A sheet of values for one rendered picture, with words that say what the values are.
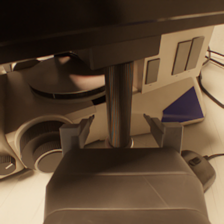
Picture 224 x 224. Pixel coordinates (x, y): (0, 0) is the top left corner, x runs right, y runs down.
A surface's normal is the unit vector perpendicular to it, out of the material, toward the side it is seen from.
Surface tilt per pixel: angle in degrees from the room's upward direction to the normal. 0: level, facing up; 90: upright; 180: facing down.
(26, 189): 0
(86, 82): 0
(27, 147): 90
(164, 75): 90
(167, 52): 90
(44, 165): 90
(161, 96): 48
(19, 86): 0
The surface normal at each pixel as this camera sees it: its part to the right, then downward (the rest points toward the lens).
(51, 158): 0.46, 0.55
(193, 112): 0.31, -0.09
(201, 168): 0.36, -0.73
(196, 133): -0.03, -0.77
